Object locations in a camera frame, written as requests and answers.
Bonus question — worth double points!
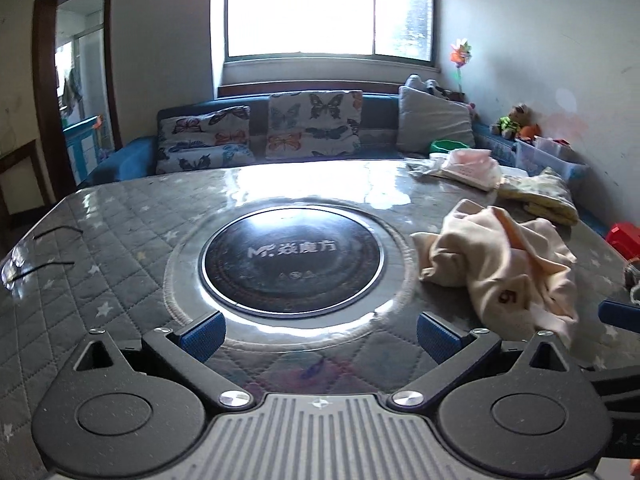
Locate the cream beige garment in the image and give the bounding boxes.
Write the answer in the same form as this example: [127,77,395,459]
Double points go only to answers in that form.
[411,200,579,348]

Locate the eyeglasses on table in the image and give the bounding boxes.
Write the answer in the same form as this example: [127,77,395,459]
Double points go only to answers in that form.
[1,224,84,290]

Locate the colourful pinwheel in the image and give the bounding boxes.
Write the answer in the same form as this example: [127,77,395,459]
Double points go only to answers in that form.
[449,38,472,94]

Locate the blue sofa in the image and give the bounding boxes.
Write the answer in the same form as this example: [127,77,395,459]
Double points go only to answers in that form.
[79,90,522,189]

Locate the clear plastic storage box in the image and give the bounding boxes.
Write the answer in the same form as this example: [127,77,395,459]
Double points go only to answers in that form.
[515,138,589,188]

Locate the grey quilted star table cover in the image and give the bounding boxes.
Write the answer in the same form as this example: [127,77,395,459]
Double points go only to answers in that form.
[0,158,640,480]

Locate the dark wooden door frame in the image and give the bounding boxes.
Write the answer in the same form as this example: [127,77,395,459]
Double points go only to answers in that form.
[32,0,122,200]

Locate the window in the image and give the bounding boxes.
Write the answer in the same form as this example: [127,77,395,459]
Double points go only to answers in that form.
[226,0,434,64]

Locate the round black induction cooktop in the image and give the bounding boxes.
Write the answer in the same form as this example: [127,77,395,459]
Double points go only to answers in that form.
[198,206,386,318]

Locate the yellow floral folded cloth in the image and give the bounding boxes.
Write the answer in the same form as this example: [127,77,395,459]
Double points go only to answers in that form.
[497,167,579,226]

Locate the red toy object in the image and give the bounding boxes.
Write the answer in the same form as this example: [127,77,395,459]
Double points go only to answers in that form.
[605,222,640,260]

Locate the butterfly cushion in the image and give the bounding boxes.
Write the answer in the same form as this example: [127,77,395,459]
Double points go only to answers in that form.
[266,90,363,160]
[156,106,255,174]

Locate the left butterfly cushion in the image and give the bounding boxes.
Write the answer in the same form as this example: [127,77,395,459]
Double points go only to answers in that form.
[156,106,255,174]

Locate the grey pillow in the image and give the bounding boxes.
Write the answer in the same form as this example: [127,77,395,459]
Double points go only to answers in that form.
[397,86,475,153]

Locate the pink clothing in plastic bag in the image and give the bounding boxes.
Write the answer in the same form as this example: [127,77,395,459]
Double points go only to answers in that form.
[406,148,502,192]

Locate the plush toy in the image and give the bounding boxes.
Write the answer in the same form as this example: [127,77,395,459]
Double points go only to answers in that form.
[490,103,542,144]

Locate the blue white cabinet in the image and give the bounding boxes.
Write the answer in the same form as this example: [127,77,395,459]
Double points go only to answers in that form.
[63,115,102,184]

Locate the right butterfly cushion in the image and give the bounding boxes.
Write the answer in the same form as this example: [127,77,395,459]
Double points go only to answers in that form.
[266,90,363,160]

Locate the green bowl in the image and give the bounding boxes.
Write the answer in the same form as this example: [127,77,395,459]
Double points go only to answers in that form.
[430,139,469,154]

